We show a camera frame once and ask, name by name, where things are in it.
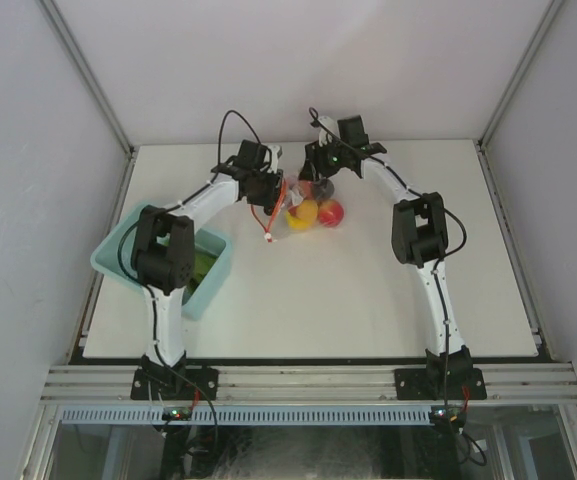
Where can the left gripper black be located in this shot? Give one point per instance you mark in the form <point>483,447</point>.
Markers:
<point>270,200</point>

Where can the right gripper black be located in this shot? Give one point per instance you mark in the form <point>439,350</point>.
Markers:
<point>314,168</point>

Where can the clear zip top bag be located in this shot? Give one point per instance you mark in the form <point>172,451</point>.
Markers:
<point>288,201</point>

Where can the fake green vegetable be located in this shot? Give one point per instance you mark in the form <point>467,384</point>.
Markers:
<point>203,267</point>

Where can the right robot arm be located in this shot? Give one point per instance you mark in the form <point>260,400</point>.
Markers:
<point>423,232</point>

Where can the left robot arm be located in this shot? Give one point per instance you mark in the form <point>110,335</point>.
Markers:
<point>167,347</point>

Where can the fake orange fruit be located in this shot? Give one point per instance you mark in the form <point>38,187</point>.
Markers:
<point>307,210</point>

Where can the fake red yellow apple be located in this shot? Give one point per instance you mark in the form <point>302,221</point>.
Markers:
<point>330,213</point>

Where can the teal plastic bin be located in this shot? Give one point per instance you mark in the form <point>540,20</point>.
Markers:
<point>104,260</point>

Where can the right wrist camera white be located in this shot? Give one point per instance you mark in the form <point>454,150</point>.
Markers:
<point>328,130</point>

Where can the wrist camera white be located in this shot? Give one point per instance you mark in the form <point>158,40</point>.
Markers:
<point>271,159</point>
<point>328,130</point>

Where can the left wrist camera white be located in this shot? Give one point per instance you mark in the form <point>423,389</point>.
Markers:
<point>271,159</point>

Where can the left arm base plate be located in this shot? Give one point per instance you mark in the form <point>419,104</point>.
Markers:
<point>163,385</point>

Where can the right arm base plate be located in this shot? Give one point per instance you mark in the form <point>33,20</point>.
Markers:
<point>417,384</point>

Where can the aluminium rail frame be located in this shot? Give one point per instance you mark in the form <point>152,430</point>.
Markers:
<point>506,384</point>

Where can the blue slotted cable duct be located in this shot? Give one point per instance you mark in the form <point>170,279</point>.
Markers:
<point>388,415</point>

